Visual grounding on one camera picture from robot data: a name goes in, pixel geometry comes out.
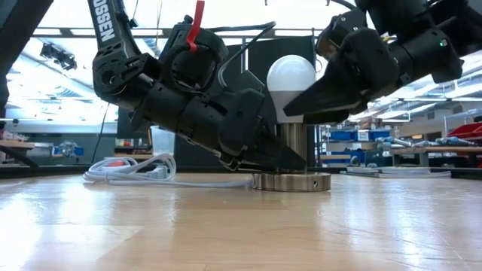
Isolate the white power cord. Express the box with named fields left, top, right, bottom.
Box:
left=82, top=153, right=255, bottom=188

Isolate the wooden workbench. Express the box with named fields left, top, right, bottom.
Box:
left=389, top=145, right=482, bottom=167

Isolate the thin black hanging cable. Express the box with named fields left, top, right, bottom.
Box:
left=92, top=103, right=110, bottom=163

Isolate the white lightbulb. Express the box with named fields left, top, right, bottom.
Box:
left=266, top=54, right=317, bottom=124

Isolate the red storage bin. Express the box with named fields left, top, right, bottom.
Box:
left=447, top=122, right=482, bottom=148

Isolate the black monitor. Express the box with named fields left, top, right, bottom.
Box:
left=116, top=108, right=151, bottom=140

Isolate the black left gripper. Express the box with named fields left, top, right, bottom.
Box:
left=180, top=89, right=307, bottom=172

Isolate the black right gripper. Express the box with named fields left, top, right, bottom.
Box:
left=283, top=29, right=419, bottom=124

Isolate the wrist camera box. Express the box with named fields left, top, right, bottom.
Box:
left=315, top=9, right=369, bottom=61
left=220, top=69, right=265, bottom=97

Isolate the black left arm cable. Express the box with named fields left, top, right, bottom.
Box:
left=205, top=20, right=278, bottom=90

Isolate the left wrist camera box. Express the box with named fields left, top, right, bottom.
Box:
left=220, top=69, right=265, bottom=97

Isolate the brass lamp socket base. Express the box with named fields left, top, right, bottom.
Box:
left=251, top=122, right=332, bottom=193

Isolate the red cable tie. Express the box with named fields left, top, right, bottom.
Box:
left=186, top=0, right=206, bottom=53

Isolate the wooden table with black leg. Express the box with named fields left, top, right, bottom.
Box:
left=0, top=139, right=43, bottom=169

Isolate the grey blue tool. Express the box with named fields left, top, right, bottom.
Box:
left=434, top=135, right=472, bottom=148
left=375, top=135, right=414, bottom=149

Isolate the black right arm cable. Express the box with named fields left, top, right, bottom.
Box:
left=327, top=0, right=357, bottom=11

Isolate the hard drive in antistatic bag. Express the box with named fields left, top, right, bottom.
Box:
left=340, top=165, right=452, bottom=179

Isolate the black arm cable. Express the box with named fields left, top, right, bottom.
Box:
left=205, top=20, right=278, bottom=90
left=327, top=0, right=357, bottom=11

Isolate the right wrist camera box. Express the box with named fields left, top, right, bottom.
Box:
left=315, top=9, right=369, bottom=61

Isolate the blue storage bin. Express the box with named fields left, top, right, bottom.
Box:
left=51, top=145, right=86, bottom=157
left=371, top=129, right=392, bottom=142
left=329, top=129, right=354, bottom=142

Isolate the clear plastic bin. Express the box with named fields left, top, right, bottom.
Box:
left=150, top=126, right=176, bottom=155

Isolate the black ceiling track light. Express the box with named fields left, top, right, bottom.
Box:
left=39, top=42, right=78, bottom=72

